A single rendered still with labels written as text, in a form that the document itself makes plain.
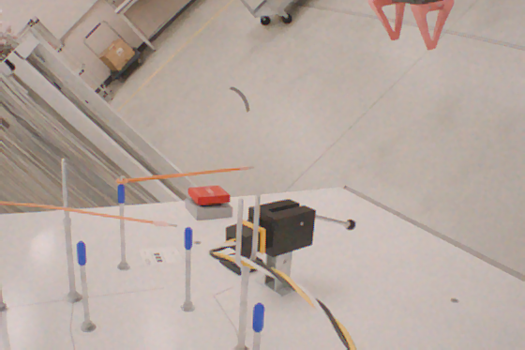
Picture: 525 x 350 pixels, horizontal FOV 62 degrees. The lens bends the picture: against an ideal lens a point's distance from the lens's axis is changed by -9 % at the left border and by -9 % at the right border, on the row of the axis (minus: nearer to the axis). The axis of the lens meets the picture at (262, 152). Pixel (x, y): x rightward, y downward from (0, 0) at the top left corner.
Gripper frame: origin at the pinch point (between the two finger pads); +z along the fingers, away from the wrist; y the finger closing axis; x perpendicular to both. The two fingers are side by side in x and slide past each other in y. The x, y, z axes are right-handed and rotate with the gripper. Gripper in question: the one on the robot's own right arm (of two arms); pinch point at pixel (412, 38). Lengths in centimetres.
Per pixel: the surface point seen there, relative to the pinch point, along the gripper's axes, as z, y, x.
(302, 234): 10.1, 23.4, -31.1
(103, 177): 22, -35, -54
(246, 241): 7.3, 25.3, -37.2
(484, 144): 72, -74, 86
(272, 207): 7.3, 21.2, -33.1
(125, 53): 101, -698, -30
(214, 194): 14.6, 0.7, -35.8
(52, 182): 20, -38, -65
